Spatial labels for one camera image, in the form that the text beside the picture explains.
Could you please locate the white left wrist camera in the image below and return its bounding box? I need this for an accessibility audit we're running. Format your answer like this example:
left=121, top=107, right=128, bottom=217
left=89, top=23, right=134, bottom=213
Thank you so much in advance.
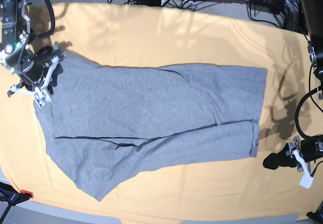
left=299, top=175, right=313, bottom=189

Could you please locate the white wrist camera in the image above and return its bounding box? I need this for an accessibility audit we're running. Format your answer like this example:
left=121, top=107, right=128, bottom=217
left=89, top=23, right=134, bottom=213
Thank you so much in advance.
left=33, top=87, right=52, bottom=108
left=299, top=175, right=313, bottom=189

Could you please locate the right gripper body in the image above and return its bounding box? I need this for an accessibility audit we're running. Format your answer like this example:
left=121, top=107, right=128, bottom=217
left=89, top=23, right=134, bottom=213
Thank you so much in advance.
left=7, top=44, right=64, bottom=98

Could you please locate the black clamp right corner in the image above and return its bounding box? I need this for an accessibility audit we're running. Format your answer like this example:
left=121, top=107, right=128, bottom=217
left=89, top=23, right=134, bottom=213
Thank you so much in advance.
left=306, top=206, right=323, bottom=224

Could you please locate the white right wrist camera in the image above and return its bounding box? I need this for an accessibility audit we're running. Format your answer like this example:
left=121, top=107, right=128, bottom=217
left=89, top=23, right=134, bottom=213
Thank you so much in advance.
left=33, top=87, right=52, bottom=108

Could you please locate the grey t-shirt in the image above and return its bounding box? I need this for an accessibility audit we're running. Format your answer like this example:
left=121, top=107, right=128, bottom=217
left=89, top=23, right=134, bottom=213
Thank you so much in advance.
left=35, top=51, right=267, bottom=201

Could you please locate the blue red table clamp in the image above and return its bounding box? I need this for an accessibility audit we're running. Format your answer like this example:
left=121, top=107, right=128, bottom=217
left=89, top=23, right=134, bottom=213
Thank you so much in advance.
left=1, top=182, right=34, bottom=206

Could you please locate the yellow table cloth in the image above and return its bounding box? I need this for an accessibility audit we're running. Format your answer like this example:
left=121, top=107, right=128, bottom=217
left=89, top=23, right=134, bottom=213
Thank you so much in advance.
left=1, top=3, right=322, bottom=223

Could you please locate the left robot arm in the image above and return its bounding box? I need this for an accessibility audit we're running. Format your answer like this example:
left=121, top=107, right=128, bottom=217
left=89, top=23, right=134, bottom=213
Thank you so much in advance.
left=263, top=0, right=322, bottom=172

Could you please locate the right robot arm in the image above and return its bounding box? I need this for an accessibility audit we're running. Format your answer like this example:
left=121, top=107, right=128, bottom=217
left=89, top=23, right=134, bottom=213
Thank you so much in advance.
left=1, top=0, right=64, bottom=101

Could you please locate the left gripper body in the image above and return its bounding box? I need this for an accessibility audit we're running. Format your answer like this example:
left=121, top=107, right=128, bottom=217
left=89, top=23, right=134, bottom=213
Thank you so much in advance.
left=286, top=136, right=315, bottom=177

